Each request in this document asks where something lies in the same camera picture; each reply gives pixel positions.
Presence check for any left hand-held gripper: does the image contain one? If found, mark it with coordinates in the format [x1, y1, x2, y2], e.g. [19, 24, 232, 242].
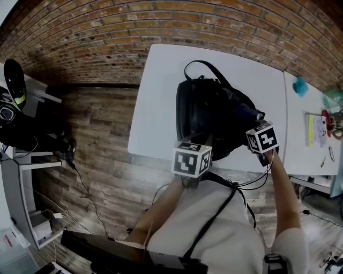
[171, 133, 214, 189]

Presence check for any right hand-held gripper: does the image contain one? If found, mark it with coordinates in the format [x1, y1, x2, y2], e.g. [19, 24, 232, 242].
[245, 121, 280, 167]

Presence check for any black backpack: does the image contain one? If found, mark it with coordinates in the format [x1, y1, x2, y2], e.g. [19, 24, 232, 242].
[175, 60, 266, 161]

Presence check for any dark blue cloth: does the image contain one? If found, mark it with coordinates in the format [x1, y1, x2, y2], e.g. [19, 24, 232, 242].
[233, 103, 259, 124]

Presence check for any person's right forearm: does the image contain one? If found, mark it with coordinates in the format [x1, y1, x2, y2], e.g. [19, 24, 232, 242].
[264, 152, 302, 239]

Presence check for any person's left forearm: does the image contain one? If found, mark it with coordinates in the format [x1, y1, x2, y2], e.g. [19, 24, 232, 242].
[125, 176, 188, 243]

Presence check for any white table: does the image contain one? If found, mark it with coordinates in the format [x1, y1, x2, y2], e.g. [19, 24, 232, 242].
[127, 43, 289, 174]
[282, 71, 343, 177]

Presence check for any yellow-edged white booklet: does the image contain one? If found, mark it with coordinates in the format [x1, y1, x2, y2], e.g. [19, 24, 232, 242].
[304, 113, 328, 147]

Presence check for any teal scrubber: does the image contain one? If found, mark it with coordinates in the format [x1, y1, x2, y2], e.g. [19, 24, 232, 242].
[292, 77, 309, 97]

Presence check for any red plastic object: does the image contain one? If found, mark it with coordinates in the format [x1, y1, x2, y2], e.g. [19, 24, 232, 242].
[320, 109, 337, 132]

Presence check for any light blue table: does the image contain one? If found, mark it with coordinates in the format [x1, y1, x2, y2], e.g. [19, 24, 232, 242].
[329, 175, 343, 199]

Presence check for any person's white shirt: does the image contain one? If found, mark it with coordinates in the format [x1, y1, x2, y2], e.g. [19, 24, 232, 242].
[147, 180, 309, 274]

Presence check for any black worn rig bar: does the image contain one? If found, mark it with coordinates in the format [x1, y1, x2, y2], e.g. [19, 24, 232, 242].
[61, 230, 208, 274]

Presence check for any gray desk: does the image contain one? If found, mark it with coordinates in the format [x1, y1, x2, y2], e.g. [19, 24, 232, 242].
[0, 149, 65, 249]

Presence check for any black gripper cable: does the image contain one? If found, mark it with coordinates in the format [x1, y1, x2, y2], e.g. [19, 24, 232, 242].
[227, 152, 275, 228]

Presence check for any black shoulder strap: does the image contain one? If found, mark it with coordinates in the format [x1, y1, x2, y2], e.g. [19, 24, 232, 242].
[183, 187, 236, 259]

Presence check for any black floor cable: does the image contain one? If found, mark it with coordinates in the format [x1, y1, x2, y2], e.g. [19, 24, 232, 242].
[300, 210, 343, 228]

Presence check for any black strap buckle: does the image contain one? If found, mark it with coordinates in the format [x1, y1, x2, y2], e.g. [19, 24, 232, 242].
[264, 254, 289, 274]

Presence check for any white adapter cable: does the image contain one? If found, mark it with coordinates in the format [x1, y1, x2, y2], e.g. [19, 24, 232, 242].
[32, 187, 94, 236]

